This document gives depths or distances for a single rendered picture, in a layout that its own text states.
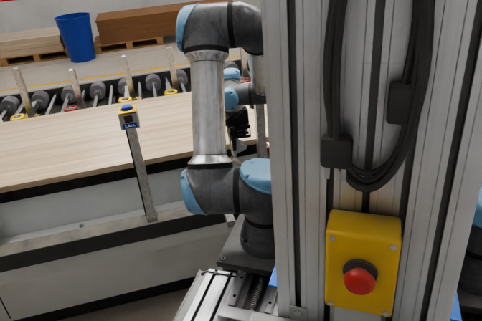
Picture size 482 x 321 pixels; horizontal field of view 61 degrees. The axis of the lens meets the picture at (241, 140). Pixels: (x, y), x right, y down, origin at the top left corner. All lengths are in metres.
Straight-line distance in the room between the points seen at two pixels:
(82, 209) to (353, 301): 1.64
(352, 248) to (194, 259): 1.83
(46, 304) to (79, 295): 0.17
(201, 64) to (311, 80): 0.59
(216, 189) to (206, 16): 0.42
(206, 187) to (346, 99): 0.59
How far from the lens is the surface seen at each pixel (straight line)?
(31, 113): 2.84
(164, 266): 2.32
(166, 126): 2.16
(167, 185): 2.01
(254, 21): 1.05
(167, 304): 2.45
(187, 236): 1.94
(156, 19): 7.42
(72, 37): 7.11
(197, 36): 1.04
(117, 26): 7.44
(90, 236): 1.86
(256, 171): 1.00
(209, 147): 1.02
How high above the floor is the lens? 1.81
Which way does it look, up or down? 28 degrees down
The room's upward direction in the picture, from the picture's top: 5 degrees counter-clockwise
